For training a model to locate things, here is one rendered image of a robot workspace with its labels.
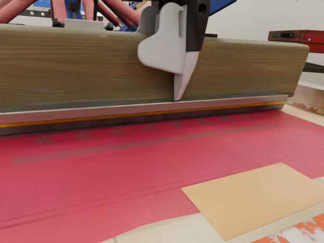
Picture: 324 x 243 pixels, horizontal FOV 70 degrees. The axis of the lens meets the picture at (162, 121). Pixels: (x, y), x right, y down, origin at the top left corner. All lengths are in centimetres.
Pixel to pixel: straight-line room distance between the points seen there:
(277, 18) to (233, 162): 264
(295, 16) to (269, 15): 31
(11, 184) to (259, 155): 20
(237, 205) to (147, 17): 21
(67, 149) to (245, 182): 15
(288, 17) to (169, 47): 254
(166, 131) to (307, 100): 26
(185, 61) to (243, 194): 13
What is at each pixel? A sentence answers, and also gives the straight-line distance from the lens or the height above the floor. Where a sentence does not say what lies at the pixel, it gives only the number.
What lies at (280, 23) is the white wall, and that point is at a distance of 278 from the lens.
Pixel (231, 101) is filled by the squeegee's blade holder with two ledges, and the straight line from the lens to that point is 30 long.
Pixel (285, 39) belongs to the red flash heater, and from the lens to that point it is 137.
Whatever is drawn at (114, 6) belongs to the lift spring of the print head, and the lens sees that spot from 128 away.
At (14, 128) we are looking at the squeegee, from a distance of 26.
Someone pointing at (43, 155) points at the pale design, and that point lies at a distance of 22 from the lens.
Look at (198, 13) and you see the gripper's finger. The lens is 22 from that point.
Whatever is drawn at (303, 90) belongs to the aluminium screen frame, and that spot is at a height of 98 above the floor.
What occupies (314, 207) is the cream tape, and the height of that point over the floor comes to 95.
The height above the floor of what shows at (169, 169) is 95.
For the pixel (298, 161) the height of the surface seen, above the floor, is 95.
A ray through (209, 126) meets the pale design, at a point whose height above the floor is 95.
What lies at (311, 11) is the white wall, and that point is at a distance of 261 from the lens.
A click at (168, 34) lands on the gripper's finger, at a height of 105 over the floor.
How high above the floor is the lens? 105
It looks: 21 degrees down
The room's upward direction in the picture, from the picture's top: 4 degrees clockwise
